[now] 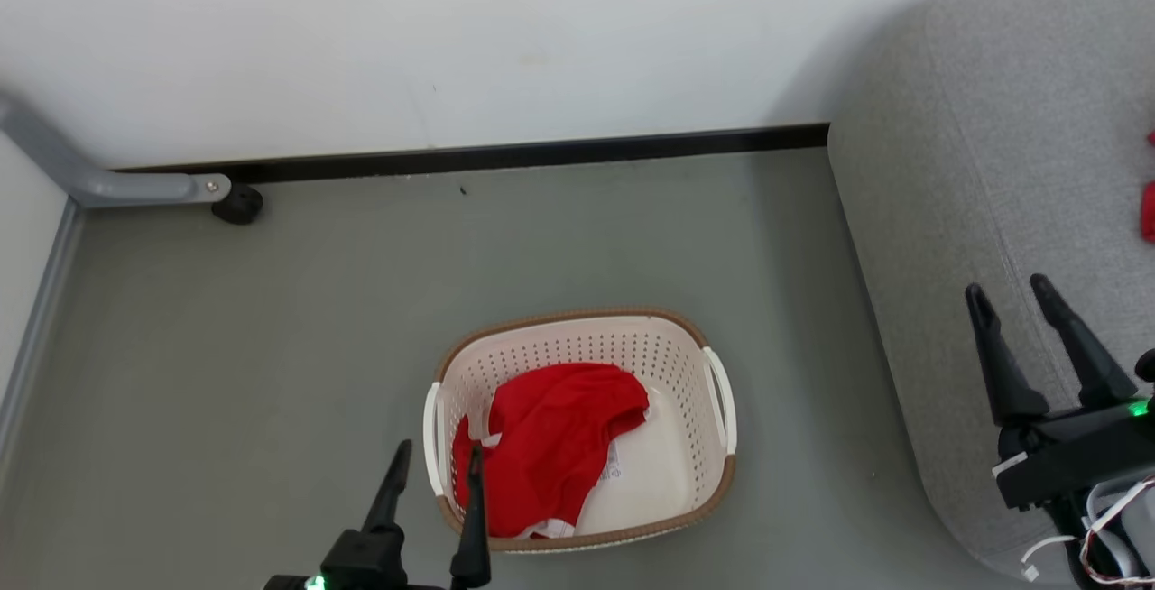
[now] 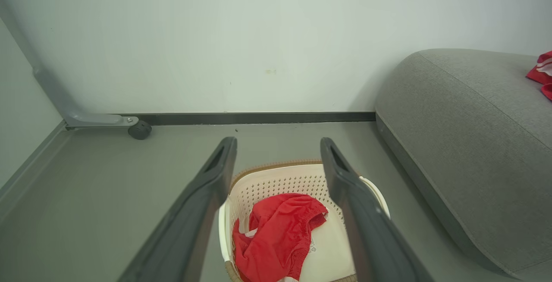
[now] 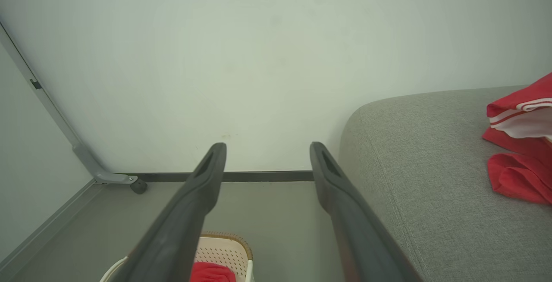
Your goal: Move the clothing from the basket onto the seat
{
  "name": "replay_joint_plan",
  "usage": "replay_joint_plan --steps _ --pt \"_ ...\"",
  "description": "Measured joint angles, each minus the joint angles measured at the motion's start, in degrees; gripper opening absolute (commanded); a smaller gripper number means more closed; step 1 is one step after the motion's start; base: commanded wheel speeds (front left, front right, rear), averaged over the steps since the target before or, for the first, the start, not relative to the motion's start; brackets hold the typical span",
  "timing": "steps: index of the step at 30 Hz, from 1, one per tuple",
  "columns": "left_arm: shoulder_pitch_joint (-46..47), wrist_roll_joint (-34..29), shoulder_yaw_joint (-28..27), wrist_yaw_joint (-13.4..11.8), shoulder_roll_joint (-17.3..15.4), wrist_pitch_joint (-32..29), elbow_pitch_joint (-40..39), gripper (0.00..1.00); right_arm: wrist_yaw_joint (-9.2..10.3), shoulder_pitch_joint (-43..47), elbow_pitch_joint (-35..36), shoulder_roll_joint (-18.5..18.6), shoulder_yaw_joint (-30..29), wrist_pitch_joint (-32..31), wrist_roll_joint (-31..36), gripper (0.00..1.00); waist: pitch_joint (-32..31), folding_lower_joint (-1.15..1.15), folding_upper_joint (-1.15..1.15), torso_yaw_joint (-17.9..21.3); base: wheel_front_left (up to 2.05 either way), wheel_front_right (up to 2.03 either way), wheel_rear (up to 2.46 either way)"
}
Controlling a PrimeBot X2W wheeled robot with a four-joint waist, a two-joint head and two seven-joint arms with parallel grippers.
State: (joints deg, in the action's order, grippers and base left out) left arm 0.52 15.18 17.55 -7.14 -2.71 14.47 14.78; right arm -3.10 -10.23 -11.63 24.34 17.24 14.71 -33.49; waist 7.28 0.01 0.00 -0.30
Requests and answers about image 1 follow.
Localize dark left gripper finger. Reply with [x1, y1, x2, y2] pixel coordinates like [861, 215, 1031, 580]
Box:
[361, 438, 414, 534]
[450, 447, 494, 590]

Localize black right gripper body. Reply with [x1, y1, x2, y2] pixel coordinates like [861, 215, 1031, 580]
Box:
[992, 350, 1155, 511]

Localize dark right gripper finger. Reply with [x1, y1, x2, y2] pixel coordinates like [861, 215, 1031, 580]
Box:
[1030, 273, 1140, 410]
[965, 282, 1053, 428]

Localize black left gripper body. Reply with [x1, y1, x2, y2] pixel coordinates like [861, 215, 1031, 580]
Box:
[265, 528, 453, 590]

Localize red shirt with white trim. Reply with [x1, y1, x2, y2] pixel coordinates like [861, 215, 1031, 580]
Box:
[1140, 128, 1155, 244]

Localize grey fabric sofa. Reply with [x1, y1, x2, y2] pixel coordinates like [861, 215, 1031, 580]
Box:
[827, 0, 1155, 585]

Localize red shorts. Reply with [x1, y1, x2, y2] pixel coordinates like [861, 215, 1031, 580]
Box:
[450, 362, 651, 541]

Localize cream perforated laundry basket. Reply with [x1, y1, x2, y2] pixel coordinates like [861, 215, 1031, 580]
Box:
[422, 306, 739, 555]

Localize black round foot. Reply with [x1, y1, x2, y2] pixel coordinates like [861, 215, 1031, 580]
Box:
[211, 182, 264, 226]

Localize black baseboard strip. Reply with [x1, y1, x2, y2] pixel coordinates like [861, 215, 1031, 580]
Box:
[113, 123, 831, 185]

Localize grey skirting strip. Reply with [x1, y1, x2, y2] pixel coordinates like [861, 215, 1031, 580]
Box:
[0, 198, 84, 466]

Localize red white wire bundle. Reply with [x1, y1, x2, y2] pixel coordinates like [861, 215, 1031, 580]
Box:
[1020, 476, 1155, 587]

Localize grey metal frame leg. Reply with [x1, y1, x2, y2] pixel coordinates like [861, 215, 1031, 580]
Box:
[0, 89, 233, 209]

